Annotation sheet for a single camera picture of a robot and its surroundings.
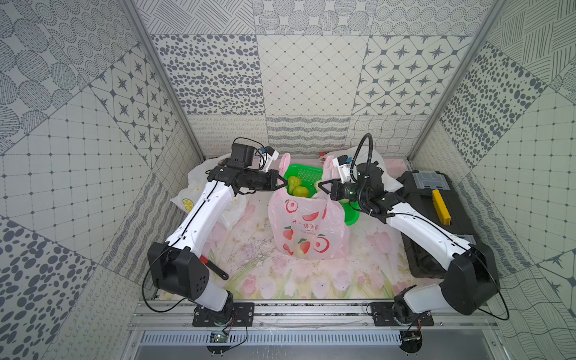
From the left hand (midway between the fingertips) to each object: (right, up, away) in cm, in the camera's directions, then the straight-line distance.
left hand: (294, 184), depth 74 cm
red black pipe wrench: (-31, -32, +10) cm, 46 cm away
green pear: (+3, -4, +25) cm, 26 cm away
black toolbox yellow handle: (+52, -4, +8) cm, 52 cm away
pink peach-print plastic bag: (+7, -16, +6) cm, 18 cm away
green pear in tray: (-1, 0, +30) cm, 30 cm away
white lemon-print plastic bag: (-26, -12, +22) cm, 36 cm away
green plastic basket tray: (+8, +3, +35) cm, 36 cm away
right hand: (+9, -1, +5) cm, 11 cm away
